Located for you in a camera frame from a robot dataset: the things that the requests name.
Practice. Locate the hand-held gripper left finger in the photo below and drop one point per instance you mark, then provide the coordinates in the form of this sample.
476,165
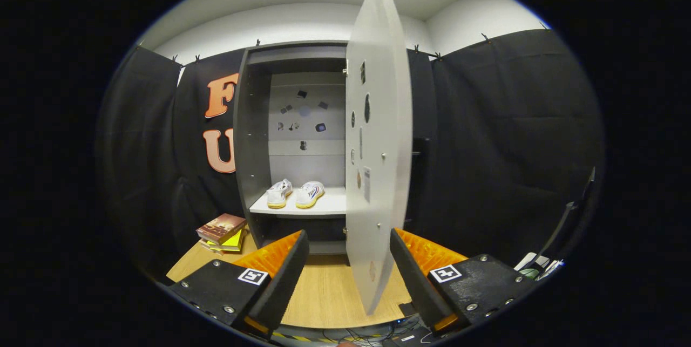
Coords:
286,277

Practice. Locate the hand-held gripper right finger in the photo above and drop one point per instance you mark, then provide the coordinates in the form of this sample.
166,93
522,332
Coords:
413,277

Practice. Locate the white shoe yellow sole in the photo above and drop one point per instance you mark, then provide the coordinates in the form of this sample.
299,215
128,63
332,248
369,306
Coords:
309,196
278,196

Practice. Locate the dark grey shoe cabinet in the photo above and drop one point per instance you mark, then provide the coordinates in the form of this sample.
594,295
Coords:
251,147

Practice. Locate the beige shoe cabinet door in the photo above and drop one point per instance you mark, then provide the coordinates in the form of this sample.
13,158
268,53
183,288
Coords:
380,120

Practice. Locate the light grey cabinet shelf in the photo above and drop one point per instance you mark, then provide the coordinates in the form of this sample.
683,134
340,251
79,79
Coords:
329,204

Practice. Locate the yellow black hazard tape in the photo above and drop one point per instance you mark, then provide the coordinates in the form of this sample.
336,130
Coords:
302,336

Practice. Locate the yellow book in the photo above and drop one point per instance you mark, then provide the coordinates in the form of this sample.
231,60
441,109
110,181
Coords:
235,240

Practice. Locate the black backdrop cloth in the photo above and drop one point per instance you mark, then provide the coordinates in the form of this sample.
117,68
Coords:
513,147

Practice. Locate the row of black cloth clips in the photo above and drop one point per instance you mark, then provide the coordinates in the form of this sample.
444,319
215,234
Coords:
416,48

